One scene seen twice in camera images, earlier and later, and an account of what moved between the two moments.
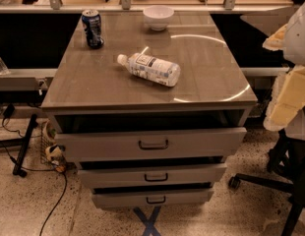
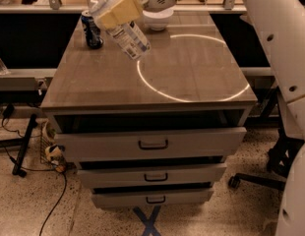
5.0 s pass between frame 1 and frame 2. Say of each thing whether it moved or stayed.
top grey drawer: stayed
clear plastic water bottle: moved
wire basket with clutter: stayed
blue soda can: stayed
